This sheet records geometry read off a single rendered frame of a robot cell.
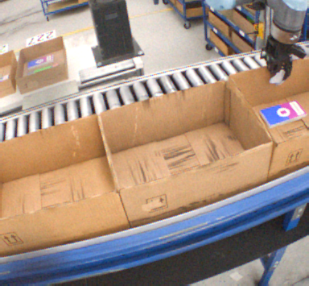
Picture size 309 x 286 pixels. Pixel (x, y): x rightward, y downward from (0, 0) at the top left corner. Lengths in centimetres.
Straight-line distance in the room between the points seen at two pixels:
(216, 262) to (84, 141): 57
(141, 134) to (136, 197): 31
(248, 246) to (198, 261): 18
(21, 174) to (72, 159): 18
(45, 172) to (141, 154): 32
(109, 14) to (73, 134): 86
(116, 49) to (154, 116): 84
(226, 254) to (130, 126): 52
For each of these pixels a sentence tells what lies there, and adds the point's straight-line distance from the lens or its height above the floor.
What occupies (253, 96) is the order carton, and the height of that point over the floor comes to 96.
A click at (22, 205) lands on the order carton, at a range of 103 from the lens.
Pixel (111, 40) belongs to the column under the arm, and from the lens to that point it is 176.
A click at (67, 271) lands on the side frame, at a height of 80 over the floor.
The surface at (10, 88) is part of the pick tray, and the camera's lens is 183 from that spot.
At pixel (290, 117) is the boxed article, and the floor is 92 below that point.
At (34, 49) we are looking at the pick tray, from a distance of 209.
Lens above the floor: 163
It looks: 42 degrees down
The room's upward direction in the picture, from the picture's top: 9 degrees counter-clockwise
